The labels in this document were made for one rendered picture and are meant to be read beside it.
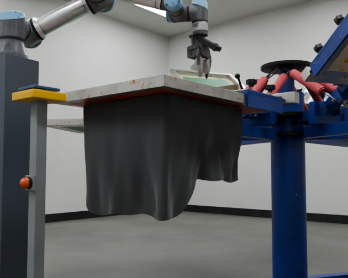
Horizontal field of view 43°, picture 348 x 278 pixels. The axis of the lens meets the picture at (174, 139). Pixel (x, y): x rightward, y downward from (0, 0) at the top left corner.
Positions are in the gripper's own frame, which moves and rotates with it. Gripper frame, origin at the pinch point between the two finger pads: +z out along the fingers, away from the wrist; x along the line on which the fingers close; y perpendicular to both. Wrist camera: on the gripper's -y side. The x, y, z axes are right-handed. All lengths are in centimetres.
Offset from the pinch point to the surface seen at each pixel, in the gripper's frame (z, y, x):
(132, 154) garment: 37, -6, 52
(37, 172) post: 44, 11, 79
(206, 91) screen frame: 16, -29, 38
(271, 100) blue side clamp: 14.3, -29.8, -7.0
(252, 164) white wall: 36, 216, -412
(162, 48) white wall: -166, 378, -399
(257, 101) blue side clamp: 15.9, -29.7, 4.7
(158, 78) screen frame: 15, -26, 61
